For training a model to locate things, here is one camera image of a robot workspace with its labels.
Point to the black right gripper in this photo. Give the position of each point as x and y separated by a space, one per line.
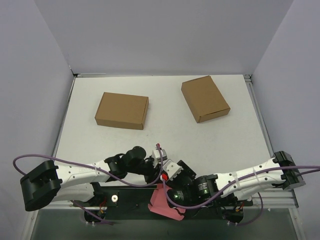
186 170

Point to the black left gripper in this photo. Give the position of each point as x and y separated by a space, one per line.
151 176

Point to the pink paper box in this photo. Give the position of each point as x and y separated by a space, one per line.
159 205

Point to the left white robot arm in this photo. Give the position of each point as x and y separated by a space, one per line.
59 180

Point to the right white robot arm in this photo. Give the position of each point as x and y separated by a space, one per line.
228 189

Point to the left brown cardboard box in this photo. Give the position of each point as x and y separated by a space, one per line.
122 111

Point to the brown cardboard box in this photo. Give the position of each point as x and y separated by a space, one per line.
122 111
204 99

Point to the right brown cardboard box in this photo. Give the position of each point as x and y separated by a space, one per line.
204 99

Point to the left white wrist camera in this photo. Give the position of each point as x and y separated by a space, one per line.
157 158

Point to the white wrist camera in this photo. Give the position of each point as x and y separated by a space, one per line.
157 158
172 169

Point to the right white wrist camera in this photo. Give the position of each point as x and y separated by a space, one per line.
172 169

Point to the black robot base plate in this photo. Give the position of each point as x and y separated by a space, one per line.
130 203

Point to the aluminium table frame rail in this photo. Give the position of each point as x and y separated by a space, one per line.
274 197

